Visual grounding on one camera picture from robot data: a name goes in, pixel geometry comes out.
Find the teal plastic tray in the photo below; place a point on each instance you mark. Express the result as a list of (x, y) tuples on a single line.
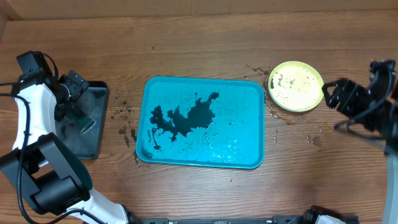
[(202, 122)]

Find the black water tray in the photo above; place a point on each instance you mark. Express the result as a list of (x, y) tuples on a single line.
[(94, 101)]

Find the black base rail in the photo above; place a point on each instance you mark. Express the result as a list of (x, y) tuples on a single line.
[(279, 219)]

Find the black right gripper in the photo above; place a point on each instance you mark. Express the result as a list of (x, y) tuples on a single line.
[(352, 94)]

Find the yellow rimmed plate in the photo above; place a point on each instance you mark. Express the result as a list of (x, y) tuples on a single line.
[(295, 86)]

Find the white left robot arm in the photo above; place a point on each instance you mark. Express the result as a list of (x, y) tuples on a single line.
[(47, 176)]

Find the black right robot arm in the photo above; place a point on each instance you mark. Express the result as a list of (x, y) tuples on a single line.
[(384, 70)]

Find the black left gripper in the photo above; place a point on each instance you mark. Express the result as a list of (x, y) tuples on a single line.
[(77, 84)]

